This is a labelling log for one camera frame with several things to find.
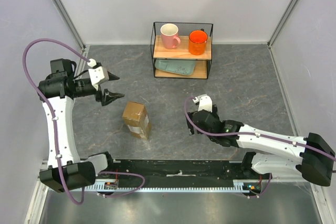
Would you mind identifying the orange glass cup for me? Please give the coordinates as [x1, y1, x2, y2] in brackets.
[188, 29, 208, 56]

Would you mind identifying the black wire wooden shelf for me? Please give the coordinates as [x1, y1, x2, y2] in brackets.
[151, 22, 213, 79]

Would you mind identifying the purple cable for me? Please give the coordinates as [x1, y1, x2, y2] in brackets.
[22, 38, 91, 206]
[183, 97, 336, 162]

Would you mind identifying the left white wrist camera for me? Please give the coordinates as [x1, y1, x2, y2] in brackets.
[87, 59, 109, 90]

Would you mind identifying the slotted cable duct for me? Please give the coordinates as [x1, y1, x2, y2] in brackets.
[85, 181, 262, 195]

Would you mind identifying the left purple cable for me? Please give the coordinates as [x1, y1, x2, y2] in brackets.
[22, 38, 91, 206]

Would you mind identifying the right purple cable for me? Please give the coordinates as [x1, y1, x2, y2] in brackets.
[183, 97, 336, 162]

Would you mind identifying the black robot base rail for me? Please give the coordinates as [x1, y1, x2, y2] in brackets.
[78, 158, 274, 188]

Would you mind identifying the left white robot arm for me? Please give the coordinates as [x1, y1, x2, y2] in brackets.
[38, 59, 124, 193]

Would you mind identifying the pink ceramic mug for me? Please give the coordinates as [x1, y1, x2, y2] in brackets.
[160, 23, 181, 49]

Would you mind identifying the teal rectangular plate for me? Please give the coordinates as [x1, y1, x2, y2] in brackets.
[155, 59, 196, 76]

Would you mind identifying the brown cardboard express box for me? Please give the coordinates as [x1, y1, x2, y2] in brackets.
[122, 101, 151, 140]

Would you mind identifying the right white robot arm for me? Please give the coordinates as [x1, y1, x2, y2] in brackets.
[185, 106, 335, 187]

